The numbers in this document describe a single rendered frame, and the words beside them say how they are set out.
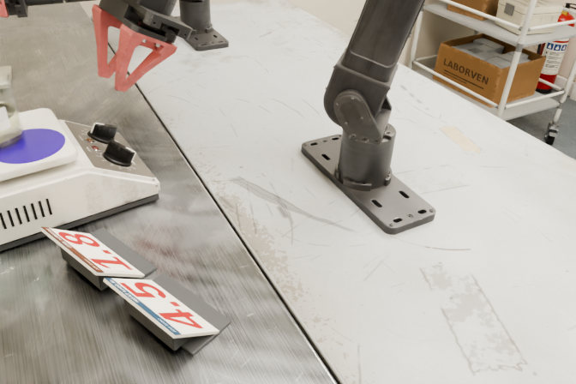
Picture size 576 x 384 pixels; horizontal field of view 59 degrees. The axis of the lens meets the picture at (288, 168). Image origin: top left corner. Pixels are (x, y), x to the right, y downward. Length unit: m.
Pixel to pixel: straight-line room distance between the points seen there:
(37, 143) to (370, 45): 0.35
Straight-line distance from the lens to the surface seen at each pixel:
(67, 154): 0.55
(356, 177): 0.60
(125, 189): 0.58
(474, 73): 2.67
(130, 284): 0.47
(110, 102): 0.84
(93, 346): 0.47
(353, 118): 0.55
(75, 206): 0.57
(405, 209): 0.59
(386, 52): 0.54
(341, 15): 2.56
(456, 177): 0.69
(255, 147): 0.70
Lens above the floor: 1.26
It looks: 33 degrees down
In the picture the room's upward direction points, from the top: 3 degrees clockwise
